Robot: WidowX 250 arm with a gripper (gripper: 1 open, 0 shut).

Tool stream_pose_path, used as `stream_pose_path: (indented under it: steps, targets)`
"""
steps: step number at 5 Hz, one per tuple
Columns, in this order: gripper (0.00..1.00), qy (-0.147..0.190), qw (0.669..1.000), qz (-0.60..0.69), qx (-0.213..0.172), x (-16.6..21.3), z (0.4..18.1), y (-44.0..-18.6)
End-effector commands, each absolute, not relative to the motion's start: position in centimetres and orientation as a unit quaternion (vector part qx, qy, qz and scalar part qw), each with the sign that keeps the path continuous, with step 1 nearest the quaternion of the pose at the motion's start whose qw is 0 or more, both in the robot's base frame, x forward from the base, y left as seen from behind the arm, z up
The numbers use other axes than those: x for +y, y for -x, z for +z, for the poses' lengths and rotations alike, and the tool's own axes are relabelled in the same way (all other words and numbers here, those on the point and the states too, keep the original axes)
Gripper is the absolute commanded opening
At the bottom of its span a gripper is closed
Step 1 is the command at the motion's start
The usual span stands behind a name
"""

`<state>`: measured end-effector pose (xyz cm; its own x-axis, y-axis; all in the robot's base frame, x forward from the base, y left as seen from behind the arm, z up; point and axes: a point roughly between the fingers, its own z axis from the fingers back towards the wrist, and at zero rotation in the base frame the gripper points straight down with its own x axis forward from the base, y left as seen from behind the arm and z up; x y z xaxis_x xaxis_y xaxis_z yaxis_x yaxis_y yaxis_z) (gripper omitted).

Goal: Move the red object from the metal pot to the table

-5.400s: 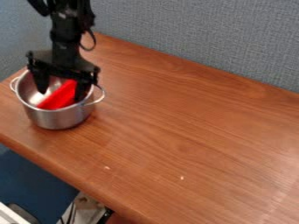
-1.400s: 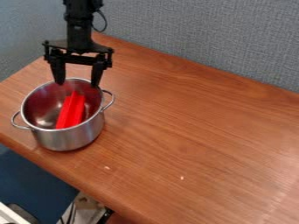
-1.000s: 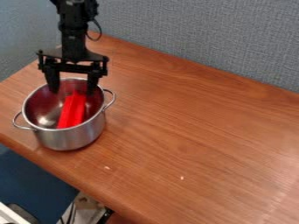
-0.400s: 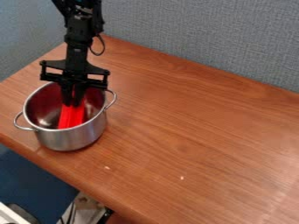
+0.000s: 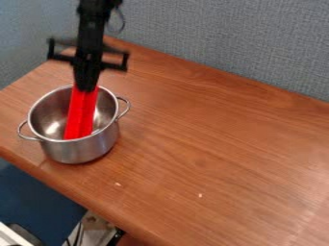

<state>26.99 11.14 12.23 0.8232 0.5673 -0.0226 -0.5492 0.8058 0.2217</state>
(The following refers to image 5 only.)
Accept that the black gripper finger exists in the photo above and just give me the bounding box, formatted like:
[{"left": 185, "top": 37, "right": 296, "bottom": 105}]
[
  {"left": 85, "top": 64, "right": 104, "bottom": 92},
  {"left": 74, "top": 61, "right": 88, "bottom": 91}
]

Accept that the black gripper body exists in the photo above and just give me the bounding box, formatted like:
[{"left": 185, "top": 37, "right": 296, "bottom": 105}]
[{"left": 46, "top": 18, "right": 132, "bottom": 73}]

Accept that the red rectangular block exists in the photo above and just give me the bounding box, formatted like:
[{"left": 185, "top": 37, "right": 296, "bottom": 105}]
[{"left": 63, "top": 86, "right": 100, "bottom": 140}]

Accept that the stainless steel pot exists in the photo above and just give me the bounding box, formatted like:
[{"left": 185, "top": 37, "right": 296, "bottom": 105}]
[{"left": 17, "top": 86, "right": 132, "bottom": 164}]

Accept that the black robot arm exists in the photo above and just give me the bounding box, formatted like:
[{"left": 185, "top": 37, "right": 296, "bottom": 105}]
[{"left": 49, "top": 0, "right": 130, "bottom": 92}]

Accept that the white object at corner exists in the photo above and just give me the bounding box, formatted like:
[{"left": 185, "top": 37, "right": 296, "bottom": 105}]
[{"left": 0, "top": 222, "right": 29, "bottom": 246}]

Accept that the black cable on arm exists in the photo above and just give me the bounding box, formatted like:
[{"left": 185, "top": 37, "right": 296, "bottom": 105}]
[{"left": 105, "top": 6, "right": 128, "bottom": 35}]

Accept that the metal table leg frame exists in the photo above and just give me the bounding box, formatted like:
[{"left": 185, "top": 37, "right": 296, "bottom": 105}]
[{"left": 63, "top": 211, "right": 125, "bottom": 246}]

